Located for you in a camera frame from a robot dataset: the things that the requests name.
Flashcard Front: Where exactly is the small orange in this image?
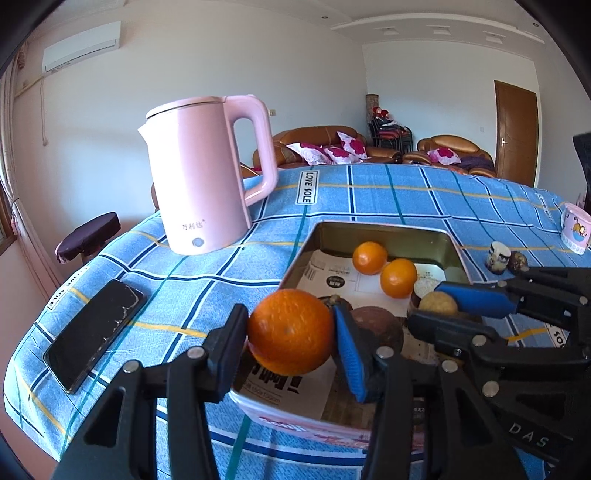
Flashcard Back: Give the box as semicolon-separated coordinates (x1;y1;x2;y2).
380;258;418;299
352;241;389;276

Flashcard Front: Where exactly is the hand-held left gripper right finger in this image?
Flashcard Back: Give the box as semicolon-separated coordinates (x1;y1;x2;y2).
332;305;529;480

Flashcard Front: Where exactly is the brown wooden door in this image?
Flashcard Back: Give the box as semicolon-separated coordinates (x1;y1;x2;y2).
494;80;539;188

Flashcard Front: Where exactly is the dark purple round stool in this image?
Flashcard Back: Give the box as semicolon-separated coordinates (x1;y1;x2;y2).
55;212;122;265

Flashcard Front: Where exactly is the pink electric kettle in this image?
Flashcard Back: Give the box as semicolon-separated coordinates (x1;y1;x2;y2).
137;95;279;256

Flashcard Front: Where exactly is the white pink flowered pillow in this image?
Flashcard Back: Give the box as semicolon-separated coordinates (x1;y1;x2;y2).
427;148;461;165
286;142;333;166
337;131;370;160
323;147;365;163

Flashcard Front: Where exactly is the brown kiwi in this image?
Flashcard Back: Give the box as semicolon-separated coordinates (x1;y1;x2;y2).
418;292;459;317

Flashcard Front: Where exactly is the short brown leather sofa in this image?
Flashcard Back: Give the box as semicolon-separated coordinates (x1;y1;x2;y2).
403;135;497;178

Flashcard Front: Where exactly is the stack of dark chairs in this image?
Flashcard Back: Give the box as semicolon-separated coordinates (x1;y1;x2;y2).
372;115;413;153

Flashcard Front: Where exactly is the beige curtain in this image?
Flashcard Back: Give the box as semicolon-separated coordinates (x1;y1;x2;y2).
0;48;65;296

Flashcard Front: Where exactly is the pink cartoon cat bucket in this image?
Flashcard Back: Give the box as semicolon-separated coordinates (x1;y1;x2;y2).
560;202;591;254

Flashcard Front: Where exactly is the white wall cord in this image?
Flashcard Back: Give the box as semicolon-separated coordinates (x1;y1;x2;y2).
39;74;49;147

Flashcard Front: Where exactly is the blue checked tablecloth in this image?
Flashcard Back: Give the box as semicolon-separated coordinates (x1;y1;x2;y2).
2;164;591;480

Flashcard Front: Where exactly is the pink metal tin box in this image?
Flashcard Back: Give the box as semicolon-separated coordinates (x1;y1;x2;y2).
228;222;472;457

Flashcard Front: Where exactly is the white printed paper sheet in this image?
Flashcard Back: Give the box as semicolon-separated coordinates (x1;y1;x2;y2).
235;355;338;421
295;249;416;305

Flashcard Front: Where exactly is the long brown leather sofa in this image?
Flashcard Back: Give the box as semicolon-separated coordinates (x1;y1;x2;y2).
253;126;402;169

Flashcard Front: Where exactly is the white wall air conditioner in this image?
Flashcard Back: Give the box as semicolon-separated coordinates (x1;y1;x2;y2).
41;21;122;73

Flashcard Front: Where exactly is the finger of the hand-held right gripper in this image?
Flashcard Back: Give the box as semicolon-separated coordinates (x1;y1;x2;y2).
406;310;591;398
434;265;591;330

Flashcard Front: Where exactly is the dark purple round fruit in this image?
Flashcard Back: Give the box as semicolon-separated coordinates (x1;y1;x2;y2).
318;295;354;315

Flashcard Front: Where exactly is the black smartphone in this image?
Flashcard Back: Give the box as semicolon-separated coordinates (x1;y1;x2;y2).
43;278;148;395

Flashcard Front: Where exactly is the dark brown round fruit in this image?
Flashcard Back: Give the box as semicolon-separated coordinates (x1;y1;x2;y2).
348;306;404;358

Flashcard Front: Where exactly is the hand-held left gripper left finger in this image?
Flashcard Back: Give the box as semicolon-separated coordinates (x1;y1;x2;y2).
53;303;250;480

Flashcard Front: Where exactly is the large orange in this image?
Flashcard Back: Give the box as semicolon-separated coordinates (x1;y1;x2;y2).
247;289;335;376

